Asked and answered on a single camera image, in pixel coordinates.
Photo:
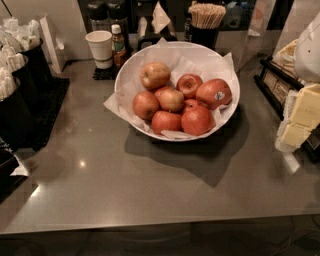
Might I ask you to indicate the black cutlery cup back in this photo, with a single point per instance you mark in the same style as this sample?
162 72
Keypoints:
39 67

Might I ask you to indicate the black tray at left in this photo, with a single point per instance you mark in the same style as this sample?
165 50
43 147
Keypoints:
8 181

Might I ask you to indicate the pale apple in centre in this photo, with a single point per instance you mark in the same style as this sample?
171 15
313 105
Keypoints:
171 100

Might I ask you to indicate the small hidden red apple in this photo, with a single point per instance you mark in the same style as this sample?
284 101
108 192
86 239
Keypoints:
189 104

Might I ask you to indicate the black condiment rack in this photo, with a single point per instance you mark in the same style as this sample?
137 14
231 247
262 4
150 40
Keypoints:
275 83

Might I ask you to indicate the bundle of wooden stirrers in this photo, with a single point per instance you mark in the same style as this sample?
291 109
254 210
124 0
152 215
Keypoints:
206 15

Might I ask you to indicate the black cutlery cup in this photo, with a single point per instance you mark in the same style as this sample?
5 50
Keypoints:
27 85
16 122
39 67

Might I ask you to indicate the black stirrer cup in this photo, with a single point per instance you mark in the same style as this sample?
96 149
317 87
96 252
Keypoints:
204 37

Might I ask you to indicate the white bowl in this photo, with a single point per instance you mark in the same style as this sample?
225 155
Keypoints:
181 53

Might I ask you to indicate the red apple at left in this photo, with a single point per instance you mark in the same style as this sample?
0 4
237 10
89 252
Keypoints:
145 104

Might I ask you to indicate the black cutlery cup front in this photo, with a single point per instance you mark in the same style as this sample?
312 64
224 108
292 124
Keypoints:
16 122

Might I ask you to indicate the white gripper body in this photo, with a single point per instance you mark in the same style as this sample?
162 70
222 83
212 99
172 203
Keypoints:
309 53

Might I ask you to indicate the white napkin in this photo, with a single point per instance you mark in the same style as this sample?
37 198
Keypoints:
160 19

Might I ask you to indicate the white paper cup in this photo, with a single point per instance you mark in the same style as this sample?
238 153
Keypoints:
100 44

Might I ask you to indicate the small black coaster mat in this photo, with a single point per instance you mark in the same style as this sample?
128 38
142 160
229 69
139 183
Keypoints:
105 74

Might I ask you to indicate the red apple front left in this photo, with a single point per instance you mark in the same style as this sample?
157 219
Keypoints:
163 120

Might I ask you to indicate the black napkin holder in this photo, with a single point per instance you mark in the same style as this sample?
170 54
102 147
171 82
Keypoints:
146 35

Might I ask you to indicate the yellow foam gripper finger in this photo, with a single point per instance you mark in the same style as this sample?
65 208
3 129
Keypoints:
285 56
301 115

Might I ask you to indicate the black pepper grinder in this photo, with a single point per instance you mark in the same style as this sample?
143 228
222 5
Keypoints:
98 15

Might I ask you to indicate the red apple with stem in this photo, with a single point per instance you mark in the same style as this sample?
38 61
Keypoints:
188 85

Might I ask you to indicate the red apple front right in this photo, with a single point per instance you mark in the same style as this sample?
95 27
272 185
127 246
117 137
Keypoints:
197 121

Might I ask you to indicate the yellowish apple at back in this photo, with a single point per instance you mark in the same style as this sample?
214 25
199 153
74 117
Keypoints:
154 75

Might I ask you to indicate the black cutlery cup middle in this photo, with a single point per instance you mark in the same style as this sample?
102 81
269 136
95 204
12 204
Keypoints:
27 85

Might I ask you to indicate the small sauce bottle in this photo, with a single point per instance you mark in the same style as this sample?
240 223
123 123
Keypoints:
118 46

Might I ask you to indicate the red apple with sticker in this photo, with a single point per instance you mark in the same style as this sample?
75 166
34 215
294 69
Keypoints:
214 93

